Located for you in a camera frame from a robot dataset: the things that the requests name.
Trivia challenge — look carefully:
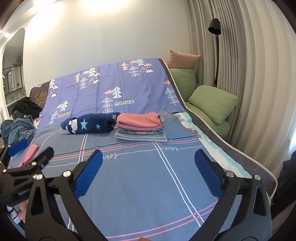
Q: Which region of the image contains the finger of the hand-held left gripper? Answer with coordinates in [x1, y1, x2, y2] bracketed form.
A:
[3, 147, 55, 179]
[0, 139, 28, 172]

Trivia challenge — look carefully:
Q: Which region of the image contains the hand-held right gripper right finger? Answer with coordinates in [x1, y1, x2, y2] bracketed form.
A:
[194, 149, 272, 241]

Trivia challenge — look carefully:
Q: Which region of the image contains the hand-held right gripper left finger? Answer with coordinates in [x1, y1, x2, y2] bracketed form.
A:
[25, 149, 103, 241]

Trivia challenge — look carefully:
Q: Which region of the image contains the pink garment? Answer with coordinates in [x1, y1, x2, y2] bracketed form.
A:
[18, 144, 39, 168]

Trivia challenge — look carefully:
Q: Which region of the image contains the pink sweater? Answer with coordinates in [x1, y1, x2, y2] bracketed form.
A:
[114, 113, 164, 130]

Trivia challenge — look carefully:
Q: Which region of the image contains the person's left forearm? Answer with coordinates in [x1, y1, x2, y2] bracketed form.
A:
[13, 201, 26, 224]

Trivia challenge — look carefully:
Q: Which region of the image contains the black clothes pile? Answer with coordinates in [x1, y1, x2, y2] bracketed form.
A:
[12, 97, 42, 120]

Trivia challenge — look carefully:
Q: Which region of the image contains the blue-grey fleece robe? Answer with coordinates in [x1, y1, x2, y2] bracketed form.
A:
[0, 115, 36, 149]

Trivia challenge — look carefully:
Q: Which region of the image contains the navy star fleece blanket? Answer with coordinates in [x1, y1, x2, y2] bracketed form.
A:
[60, 112, 122, 134]

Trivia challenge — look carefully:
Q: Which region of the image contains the purple tree-print bedsheet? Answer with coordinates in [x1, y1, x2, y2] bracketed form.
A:
[5, 109, 278, 241]

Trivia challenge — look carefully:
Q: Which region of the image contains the folded grey garment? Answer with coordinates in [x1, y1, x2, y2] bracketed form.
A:
[114, 133, 167, 142]

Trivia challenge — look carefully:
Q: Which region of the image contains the large green pillow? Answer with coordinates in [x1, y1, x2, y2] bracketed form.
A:
[188, 85, 238, 124]

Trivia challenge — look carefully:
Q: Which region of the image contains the folded floral garment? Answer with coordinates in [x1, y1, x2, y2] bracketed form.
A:
[115, 126, 166, 136]

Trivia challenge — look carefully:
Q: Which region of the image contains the dark cloth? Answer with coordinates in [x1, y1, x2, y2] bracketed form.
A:
[270, 150, 296, 219]

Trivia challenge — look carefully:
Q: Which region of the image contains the purple tree-print sheet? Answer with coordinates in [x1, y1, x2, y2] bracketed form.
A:
[38, 57, 185, 128]

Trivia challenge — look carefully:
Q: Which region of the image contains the small green pillow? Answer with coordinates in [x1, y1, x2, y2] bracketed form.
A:
[170, 68, 197, 102]

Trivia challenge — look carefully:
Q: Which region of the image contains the beige curtain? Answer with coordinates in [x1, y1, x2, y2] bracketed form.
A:
[186, 0, 296, 167]

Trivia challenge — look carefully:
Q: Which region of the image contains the beige pillow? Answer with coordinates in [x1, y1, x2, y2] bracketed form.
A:
[168, 49, 201, 69]

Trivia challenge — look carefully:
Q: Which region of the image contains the black floor lamp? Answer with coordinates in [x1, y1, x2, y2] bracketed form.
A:
[208, 18, 222, 88]

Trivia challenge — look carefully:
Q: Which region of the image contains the wall mirror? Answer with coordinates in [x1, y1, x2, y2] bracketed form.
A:
[2, 66, 23, 94]

